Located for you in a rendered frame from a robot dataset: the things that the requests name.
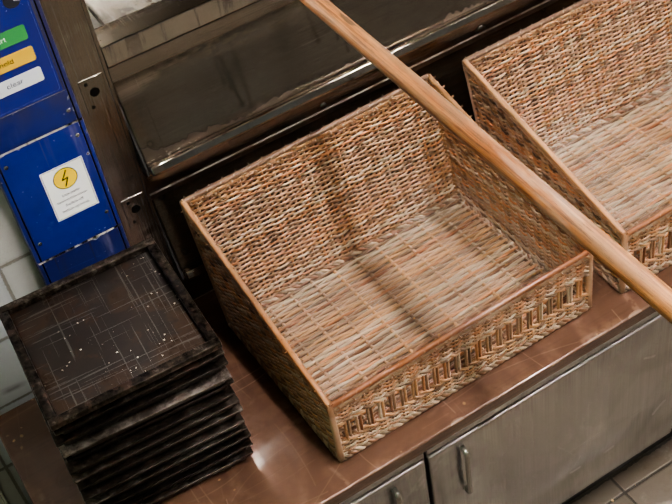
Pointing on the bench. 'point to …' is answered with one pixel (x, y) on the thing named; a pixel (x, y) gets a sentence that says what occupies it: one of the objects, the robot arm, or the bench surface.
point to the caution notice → (69, 188)
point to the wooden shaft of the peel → (502, 162)
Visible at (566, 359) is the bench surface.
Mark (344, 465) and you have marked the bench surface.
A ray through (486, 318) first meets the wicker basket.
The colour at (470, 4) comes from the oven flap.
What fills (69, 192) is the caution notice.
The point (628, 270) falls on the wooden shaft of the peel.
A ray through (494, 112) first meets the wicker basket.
